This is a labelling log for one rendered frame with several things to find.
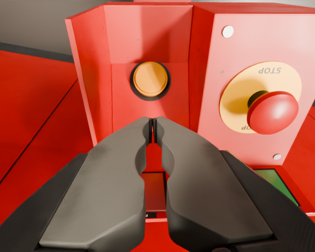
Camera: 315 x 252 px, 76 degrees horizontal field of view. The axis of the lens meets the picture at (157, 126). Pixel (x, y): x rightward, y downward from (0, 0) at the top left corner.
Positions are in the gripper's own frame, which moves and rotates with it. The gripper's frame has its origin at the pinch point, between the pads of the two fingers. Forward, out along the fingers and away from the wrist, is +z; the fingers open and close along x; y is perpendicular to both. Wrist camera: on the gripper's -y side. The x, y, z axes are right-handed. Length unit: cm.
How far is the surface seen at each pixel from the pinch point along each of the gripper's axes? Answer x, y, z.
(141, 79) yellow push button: -1.0, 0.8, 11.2
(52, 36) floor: -41, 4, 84
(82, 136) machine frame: -15.9, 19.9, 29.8
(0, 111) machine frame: -36, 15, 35
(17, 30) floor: -55, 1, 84
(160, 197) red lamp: 0.7, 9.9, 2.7
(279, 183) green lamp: 13.1, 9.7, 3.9
